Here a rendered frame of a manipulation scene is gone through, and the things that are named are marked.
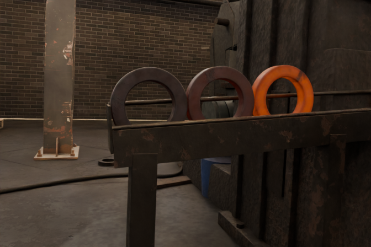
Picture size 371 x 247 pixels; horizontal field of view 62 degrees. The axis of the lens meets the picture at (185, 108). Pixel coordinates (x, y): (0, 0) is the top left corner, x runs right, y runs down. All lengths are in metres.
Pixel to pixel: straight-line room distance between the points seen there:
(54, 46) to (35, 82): 3.64
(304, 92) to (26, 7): 6.50
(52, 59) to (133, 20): 3.96
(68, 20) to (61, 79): 0.58
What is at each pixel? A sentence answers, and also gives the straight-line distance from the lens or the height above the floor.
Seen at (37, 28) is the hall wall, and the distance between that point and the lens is 6.95.
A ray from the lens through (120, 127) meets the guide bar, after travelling 0.71.
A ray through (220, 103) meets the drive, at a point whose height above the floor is 0.64.
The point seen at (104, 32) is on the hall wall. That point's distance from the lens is 6.90.
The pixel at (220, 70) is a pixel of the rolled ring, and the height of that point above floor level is 0.77.
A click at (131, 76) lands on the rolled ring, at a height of 0.74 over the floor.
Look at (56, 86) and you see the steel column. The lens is 3.25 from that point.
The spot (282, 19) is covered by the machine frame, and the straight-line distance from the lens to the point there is 1.36.
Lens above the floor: 0.72
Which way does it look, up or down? 3 degrees down
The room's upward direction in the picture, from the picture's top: 2 degrees clockwise
